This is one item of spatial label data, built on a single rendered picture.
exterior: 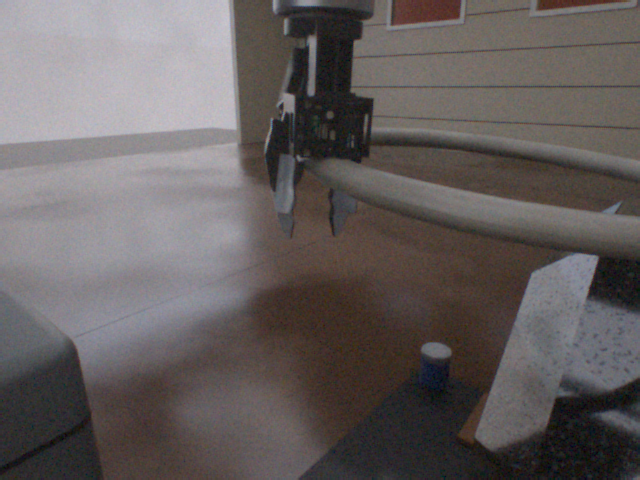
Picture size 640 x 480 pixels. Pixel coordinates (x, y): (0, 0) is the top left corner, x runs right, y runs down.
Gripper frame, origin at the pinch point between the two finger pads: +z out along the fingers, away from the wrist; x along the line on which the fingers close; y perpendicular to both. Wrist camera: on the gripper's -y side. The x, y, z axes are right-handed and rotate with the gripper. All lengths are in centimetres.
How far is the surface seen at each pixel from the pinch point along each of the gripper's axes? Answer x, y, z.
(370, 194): 1.9, 12.5, -6.7
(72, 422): -19.9, 19.5, 6.1
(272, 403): 6, -71, 88
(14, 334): -23.3, 16.6, 1.0
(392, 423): 41, -52, 85
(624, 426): 33.0, 15.6, 19.9
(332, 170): -0.1, 7.8, -7.6
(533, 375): 29.7, 5.2, 20.7
